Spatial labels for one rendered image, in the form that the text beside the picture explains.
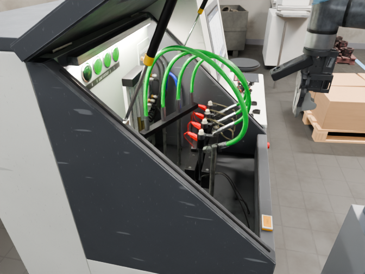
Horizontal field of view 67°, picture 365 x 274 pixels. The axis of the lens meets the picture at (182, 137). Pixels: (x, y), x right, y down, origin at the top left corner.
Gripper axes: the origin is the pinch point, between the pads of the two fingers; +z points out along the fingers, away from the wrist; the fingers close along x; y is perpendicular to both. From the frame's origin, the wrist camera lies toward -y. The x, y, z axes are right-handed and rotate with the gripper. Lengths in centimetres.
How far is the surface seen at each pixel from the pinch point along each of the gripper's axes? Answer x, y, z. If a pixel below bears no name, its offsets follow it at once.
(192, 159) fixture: 1.2, -32.4, 24.1
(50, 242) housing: -35, -73, 37
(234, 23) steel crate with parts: 480, -40, 59
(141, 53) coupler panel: 20, -57, -10
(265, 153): 15.4, -4.2, 27.1
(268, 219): -21.3, -4.8, 25.8
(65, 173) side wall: -35, -59, 6
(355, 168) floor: 147, 95, 122
